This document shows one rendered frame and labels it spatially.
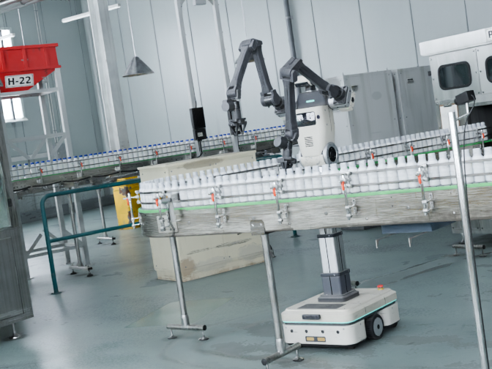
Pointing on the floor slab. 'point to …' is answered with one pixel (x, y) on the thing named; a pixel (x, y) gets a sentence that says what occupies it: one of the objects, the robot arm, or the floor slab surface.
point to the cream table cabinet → (211, 247)
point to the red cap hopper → (10, 61)
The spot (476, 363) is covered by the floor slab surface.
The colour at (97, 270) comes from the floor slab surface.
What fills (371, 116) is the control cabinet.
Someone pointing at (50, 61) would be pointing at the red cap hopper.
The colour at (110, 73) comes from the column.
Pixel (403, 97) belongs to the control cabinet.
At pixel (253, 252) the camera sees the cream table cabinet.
